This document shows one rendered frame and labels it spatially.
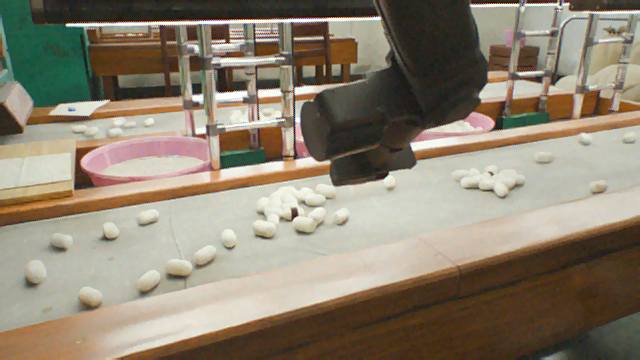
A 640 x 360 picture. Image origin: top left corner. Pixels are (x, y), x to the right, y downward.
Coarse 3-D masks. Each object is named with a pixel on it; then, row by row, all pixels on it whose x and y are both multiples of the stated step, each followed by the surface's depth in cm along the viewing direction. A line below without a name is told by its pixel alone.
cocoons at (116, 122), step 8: (232, 112) 142; (240, 112) 142; (264, 112) 143; (272, 112) 143; (280, 112) 140; (112, 120) 132; (120, 120) 132; (152, 120) 133; (232, 120) 133; (240, 120) 132; (72, 128) 125; (80, 128) 125; (88, 128) 123; (96, 128) 124; (112, 136) 122
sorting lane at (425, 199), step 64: (256, 192) 89; (384, 192) 89; (448, 192) 89; (512, 192) 89; (576, 192) 89; (0, 256) 67; (64, 256) 67; (128, 256) 67; (192, 256) 67; (256, 256) 67; (320, 256) 67; (0, 320) 54
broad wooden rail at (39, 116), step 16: (496, 80) 195; (192, 96) 158; (224, 96) 158; (272, 96) 159; (304, 96) 163; (32, 112) 137; (48, 112) 137; (96, 112) 139; (112, 112) 140; (128, 112) 142; (144, 112) 144; (160, 112) 146
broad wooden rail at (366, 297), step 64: (384, 256) 62; (448, 256) 62; (512, 256) 63; (576, 256) 69; (64, 320) 50; (128, 320) 50; (192, 320) 50; (256, 320) 50; (320, 320) 53; (384, 320) 57; (448, 320) 62; (512, 320) 67; (576, 320) 74
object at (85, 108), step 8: (64, 104) 145; (72, 104) 145; (80, 104) 145; (88, 104) 145; (96, 104) 145; (56, 112) 135; (64, 112) 136; (72, 112) 136; (80, 112) 136; (88, 112) 136
